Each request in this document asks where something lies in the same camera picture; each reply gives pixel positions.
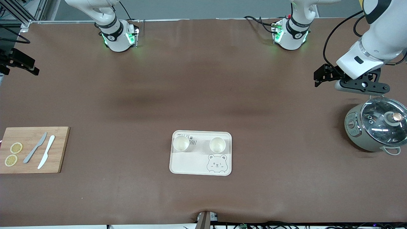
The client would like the white plastic cup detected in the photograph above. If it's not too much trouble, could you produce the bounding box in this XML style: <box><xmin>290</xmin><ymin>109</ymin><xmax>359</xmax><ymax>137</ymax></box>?
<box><xmin>173</xmin><ymin>135</ymin><xmax>190</xmax><ymax>152</ymax></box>
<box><xmin>209</xmin><ymin>137</ymin><xmax>227</xmax><ymax>154</ymax></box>

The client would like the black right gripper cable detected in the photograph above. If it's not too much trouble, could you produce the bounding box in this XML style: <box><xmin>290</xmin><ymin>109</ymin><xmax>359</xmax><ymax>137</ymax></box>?
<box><xmin>0</xmin><ymin>25</ymin><xmax>31</xmax><ymax>44</ymax></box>

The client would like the grey-green electric cooking pot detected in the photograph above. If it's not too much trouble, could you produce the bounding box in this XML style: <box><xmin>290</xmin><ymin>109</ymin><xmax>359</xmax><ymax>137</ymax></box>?
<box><xmin>344</xmin><ymin>102</ymin><xmax>402</xmax><ymax>156</ymax></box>

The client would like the cream bear print tray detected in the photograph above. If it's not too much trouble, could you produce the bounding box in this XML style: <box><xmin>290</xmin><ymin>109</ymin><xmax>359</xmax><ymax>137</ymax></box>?
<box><xmin>169</xmin><ymin>130</ymin><xmax>233</xmax><ymax>176</ymax></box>

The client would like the white plastic knife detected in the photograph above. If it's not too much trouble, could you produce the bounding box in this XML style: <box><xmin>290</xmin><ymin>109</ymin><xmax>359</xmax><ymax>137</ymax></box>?
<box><xmin>37</xmin><ymin>135</ymin><xmax>56</xmax><ymax>170</ymax></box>

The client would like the bamboo cutting board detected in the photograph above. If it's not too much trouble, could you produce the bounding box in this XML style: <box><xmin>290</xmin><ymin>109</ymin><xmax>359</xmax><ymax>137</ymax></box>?
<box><xmin>0</xmin><ymin>127</ymin><xmax>70</xmax><ymax>174</ymax></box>

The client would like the aluminium frame profile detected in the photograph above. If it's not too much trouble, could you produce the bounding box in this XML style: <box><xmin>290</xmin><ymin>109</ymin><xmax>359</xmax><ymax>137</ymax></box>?
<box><xmin>0</xmin><ymin>0</ymin><xmax>48</xmax><ymax>34</ymax></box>

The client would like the table edge camera mount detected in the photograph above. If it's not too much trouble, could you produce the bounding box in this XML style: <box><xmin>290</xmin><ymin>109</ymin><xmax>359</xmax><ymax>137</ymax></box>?
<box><xmin>195</xmin><ymin>211</ymin><xmax>219</xmax><ymax>229</ymax></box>

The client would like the black base cable bundle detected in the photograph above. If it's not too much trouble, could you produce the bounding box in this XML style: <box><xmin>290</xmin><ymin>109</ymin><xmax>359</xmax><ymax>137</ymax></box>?
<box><xmin>244</xmin><ymin>15</ymin><xmax>281</xmax><ymax>34</ymax></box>

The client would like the glass pot lid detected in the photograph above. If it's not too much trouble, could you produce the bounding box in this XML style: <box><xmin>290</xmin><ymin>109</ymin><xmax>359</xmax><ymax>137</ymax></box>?
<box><xmin>360</xmin><ymin>98</ymin><xmax>407</xmax><ymax>147</ymax></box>

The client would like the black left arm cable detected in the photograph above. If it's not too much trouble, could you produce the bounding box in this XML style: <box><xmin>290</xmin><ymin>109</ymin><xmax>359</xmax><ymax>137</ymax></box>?
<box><xmin>323</xmin><ymin>10</ymin><xmax>364</xmax><ymax>69</ymax></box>

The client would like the grey plastic knife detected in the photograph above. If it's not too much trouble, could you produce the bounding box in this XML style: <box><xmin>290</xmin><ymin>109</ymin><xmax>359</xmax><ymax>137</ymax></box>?
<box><xmin>23</xmin><ymin>132</ymin><xmax>48</xmax><ymax>164</ymax></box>

